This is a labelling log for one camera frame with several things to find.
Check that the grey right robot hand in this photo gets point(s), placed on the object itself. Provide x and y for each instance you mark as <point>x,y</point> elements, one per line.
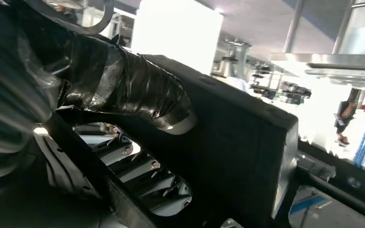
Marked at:
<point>132,85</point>

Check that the stainless steel workbench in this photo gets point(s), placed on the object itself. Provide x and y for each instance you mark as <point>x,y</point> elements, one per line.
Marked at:
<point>327,59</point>

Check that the person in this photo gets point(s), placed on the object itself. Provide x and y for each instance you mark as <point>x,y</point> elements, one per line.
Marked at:
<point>344,119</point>

